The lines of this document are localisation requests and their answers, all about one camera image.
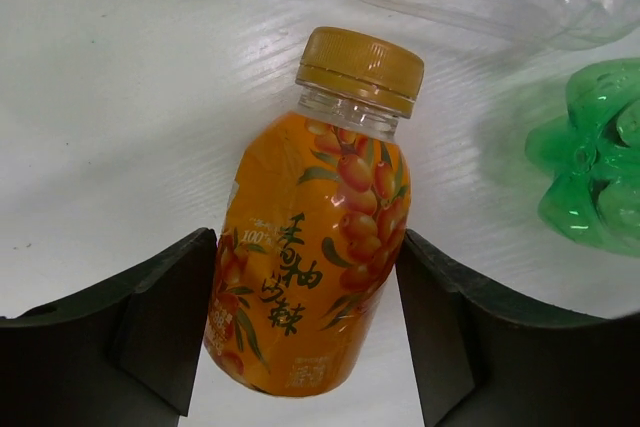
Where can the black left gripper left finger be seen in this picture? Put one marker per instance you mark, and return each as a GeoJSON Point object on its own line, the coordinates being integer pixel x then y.
{"type": "Point", "coordinates": [122, 352]}

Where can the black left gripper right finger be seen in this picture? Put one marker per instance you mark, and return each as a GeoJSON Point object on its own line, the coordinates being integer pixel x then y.
{"type": "Point", "coordinates": [484, 354]}

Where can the small orange juice bottle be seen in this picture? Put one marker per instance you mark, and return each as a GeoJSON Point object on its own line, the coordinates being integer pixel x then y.
{"type": "Point", "coordinates": [315, 220]}

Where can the green plastic bottle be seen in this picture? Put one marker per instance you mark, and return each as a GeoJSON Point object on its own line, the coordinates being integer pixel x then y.
{"type": "Point", "coordinates": [592, 156]}

